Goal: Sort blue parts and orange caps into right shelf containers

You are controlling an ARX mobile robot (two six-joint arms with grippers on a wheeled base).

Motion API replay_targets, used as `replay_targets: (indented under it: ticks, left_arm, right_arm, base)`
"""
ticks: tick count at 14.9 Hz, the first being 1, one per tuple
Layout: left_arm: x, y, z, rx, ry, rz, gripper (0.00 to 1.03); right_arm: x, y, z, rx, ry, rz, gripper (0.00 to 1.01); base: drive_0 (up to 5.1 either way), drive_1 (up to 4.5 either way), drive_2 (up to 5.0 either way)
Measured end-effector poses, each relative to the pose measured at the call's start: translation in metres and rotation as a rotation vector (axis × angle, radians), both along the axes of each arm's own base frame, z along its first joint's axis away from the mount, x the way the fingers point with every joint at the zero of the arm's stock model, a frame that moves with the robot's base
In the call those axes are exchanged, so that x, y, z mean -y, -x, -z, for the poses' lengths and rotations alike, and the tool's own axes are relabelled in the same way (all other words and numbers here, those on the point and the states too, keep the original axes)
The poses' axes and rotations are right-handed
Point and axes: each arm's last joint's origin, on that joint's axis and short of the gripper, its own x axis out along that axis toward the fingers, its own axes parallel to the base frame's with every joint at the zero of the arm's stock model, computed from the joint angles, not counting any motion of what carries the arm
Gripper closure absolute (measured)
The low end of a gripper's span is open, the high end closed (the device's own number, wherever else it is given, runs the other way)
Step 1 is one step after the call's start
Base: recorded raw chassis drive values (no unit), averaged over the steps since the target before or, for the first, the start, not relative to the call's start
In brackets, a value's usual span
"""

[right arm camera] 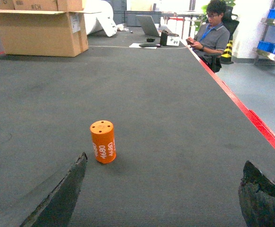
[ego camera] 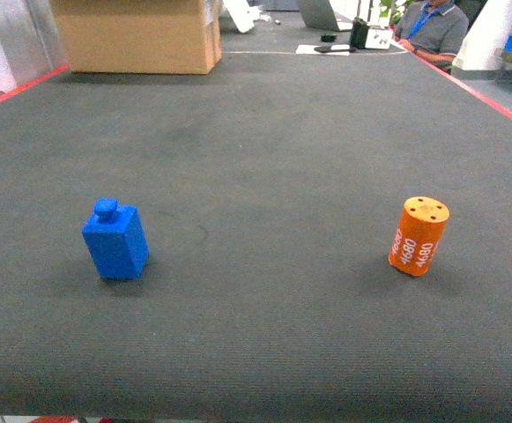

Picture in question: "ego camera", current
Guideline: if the black mug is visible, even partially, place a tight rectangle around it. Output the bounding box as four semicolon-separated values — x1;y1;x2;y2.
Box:
349;18;369;49

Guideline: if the white box with print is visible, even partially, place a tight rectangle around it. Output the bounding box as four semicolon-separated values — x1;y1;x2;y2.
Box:
365;27;393;50

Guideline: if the blue bottle-shaped part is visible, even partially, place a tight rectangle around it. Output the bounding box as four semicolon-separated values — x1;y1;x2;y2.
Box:
81;197;149;279

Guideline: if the open grey laptop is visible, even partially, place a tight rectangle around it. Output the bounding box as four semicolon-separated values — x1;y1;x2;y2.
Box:
297;0;352;32

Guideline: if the black phone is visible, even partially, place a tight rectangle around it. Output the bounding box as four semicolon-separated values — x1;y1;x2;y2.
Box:
314;45;357;54

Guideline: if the cardboard box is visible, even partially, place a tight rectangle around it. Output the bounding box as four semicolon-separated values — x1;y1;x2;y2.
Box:
50;1;222;75

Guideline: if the seated person grey shirt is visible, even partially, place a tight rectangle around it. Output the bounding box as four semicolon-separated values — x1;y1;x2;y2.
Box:
393;1;469;68

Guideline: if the orange cylindrical cap 4680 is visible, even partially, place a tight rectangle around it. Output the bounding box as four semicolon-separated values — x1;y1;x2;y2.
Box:
388;196;450;277

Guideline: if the white paper sheet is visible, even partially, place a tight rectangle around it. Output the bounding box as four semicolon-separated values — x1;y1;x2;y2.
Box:
295;44;351;56

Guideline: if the white pillar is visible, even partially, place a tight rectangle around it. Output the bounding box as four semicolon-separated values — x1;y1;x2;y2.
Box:
453;0;512;73

